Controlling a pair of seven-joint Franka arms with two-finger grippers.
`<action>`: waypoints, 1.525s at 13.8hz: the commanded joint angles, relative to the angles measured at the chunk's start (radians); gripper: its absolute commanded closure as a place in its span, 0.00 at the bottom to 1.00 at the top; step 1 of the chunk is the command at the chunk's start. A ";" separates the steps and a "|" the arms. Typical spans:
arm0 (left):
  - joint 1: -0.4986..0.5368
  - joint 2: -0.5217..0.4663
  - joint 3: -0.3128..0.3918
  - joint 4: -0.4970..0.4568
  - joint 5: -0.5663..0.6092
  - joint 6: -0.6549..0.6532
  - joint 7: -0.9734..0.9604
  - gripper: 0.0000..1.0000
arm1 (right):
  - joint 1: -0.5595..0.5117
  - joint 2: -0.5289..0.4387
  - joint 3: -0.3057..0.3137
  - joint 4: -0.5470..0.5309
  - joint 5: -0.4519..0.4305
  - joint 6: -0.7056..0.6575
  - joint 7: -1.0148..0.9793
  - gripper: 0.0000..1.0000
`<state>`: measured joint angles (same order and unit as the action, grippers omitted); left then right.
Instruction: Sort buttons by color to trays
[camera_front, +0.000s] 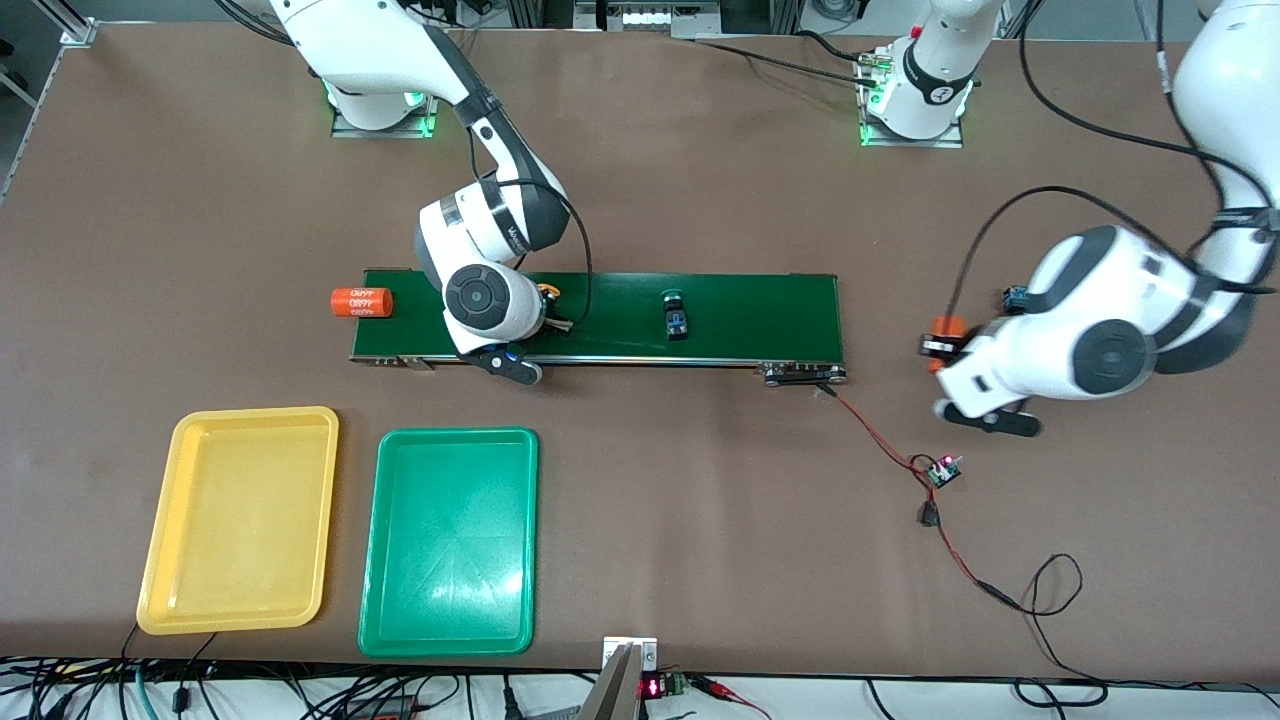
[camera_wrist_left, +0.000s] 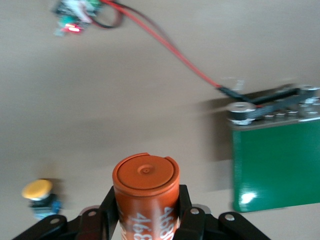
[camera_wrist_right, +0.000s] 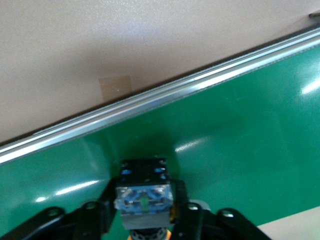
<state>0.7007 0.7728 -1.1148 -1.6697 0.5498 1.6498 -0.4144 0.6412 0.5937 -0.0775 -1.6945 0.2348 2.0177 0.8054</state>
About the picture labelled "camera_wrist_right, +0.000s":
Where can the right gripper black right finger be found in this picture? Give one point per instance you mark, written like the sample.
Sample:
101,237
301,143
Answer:
192,222

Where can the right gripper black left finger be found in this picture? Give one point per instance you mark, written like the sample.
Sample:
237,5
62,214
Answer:
95,217

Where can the yellow mushroom push button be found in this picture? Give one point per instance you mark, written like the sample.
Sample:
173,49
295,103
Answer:
143,197

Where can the green conveyor belt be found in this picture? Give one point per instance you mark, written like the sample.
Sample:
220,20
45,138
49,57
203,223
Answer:
225,137

